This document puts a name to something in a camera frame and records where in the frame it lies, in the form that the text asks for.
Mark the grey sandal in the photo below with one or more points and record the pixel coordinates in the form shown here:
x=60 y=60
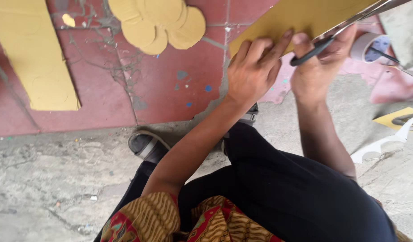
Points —
x=250 y=116
x=146 y=146

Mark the small yellow paper sheet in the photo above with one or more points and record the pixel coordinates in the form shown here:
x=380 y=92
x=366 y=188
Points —
x=386 y=120

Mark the person's patterned batik shirt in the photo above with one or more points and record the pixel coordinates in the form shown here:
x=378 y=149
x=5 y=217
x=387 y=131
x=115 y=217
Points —
x=152 y=218

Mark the thin black stick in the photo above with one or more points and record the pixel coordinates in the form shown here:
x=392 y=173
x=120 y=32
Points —
x=384 y=55

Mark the yellow cardboard sheet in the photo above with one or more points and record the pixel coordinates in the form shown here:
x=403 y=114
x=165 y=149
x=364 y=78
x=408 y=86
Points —
x=304 y=16

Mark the person's left hand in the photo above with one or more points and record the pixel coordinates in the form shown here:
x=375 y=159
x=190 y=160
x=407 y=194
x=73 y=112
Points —
x=252 y=77

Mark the white cut-out foam piece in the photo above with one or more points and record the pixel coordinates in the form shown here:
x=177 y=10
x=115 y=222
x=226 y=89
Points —
x=383 y=144

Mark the small yellow cardboard scrap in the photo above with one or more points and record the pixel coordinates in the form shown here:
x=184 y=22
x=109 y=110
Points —
x=68 y=20

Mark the long yellow cardboard strip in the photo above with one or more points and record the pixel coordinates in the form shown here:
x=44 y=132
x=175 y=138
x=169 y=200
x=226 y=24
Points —
x=31 y=53

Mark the person's right hand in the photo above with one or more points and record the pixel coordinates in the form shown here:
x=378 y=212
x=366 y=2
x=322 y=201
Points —
x=310 y=79

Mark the person's black trousers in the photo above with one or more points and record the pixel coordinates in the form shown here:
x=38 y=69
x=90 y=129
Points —
x=280 y=195

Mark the pile of yellow cardboard circles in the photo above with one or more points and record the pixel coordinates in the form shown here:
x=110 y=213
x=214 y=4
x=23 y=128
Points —
x=156 y=23

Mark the roll of white tape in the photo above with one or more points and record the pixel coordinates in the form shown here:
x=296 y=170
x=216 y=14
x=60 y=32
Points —
x=362 y=47

